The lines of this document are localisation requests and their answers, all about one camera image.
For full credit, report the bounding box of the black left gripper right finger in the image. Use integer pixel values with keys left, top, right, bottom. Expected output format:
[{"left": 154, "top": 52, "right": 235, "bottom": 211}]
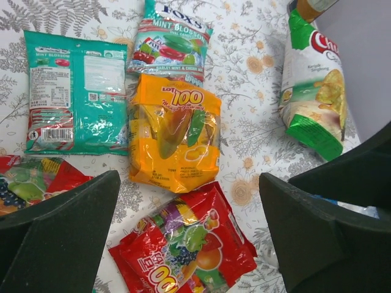
[{"left": 259, "top": 126, "right": 390, "bottom": 292}]

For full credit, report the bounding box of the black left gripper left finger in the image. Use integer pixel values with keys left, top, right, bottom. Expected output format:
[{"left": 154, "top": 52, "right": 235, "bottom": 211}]
[{"left": 1, "top": 170, "right": 121, "bottom": 292}]

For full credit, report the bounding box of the red Lot 100 fruit gummy bag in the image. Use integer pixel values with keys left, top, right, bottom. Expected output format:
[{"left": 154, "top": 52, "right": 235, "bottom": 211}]
[{"left": 109, "top": 182, "right": 257, "bottom": 292}]

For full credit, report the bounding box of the Fox's mint blossom candy bag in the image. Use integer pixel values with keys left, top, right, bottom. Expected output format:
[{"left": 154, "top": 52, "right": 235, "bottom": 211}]
[{"left": 127, "top": 1, "right": 213, "bottom": 87}]

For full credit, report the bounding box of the green white Chuba chips bag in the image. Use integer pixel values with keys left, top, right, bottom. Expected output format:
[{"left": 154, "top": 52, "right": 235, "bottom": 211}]
[{"left": 279, "top": 10, "right": 348, "bottom": 161}]

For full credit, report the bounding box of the teal Fox's bag back side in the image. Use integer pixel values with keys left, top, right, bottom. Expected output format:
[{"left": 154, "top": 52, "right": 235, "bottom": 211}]
[{"left": 24, "top": 31, "right": 128, "bottom": 156}]

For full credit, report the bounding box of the orange Lot 100 mango gummy bag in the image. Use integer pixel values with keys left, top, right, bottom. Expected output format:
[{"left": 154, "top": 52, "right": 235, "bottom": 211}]
[{"left": 128, "top": 74, "right": 221, "bottom": 194}]

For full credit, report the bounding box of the floral patterned table mat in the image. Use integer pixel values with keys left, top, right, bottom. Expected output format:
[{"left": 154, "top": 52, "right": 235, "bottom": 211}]
[{"left": 0, "top": 0, "right": 361, "bottom": 293}]

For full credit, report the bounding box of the tin can orange label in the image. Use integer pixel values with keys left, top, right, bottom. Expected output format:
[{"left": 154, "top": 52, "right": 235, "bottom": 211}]
[{"left": 287, "top": 0, "right": 338, "bottom": 23}]

